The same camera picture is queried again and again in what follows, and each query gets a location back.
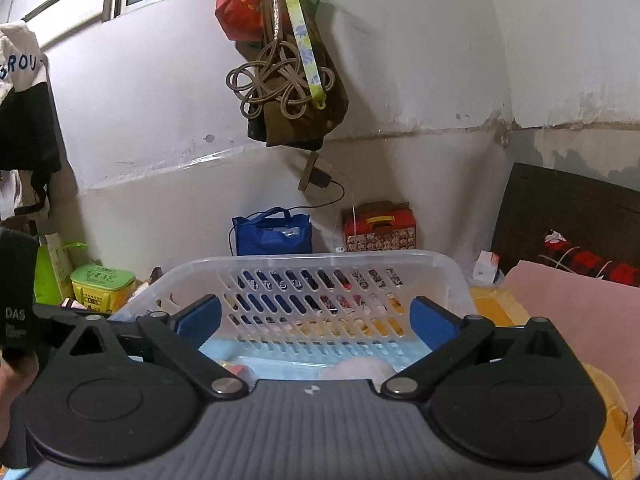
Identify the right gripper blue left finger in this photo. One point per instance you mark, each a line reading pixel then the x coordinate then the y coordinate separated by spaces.
pixel 175 341

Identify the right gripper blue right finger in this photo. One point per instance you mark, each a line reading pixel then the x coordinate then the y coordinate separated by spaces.
pixel 454 343

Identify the clear plastic laundry basket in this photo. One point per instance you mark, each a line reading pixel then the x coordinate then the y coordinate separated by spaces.
pixel 287 317

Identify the white taped ball bundle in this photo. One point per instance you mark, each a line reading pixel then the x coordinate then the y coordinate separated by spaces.
pixel 362 367

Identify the red small box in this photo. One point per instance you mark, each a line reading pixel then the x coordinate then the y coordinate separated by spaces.
pixel 239 370

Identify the person left hand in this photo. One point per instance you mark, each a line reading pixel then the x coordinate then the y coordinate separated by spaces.
pixel 14 380

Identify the green shopping bag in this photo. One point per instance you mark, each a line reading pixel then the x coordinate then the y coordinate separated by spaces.
pixel 52 283

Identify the green yellow lidded box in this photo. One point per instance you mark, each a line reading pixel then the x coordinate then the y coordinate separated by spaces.
pixel 102 289

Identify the white black hanging jacket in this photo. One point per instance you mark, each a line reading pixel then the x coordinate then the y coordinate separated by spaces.
pixel 30 155

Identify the red cartoon gift box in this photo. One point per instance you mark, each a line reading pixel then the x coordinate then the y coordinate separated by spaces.
pixel 379 227

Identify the red plaid blanket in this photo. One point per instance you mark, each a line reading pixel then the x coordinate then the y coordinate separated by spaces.
pixel 556 251

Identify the blue tote bag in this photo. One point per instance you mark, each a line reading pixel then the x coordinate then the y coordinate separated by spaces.
pixel 273 232

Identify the pink pillow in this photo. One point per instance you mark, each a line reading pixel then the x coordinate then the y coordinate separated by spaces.
pixel 599 319

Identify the dark wooden headboard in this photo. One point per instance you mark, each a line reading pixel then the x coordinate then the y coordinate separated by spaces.
pixel 592 214

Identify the brown hanging bag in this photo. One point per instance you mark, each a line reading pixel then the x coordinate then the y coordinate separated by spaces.
pixel 274 95

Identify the red hanging bag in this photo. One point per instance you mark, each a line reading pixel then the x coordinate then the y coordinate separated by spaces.
pixel 240 20

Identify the black wall charger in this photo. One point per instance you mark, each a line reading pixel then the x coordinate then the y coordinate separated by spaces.
pixel 320 178

